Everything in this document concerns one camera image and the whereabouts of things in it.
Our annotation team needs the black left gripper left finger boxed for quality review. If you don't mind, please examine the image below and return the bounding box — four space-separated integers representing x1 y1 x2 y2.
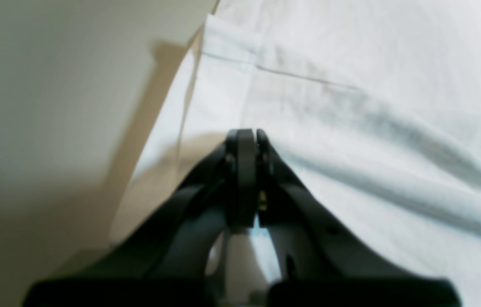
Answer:
23 130 258 307

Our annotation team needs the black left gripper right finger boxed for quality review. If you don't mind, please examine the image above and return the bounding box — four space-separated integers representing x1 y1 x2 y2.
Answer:
256 130 461 307

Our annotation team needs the white T-shirt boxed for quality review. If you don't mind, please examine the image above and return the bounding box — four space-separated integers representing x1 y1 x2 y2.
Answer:
110 0 481 307

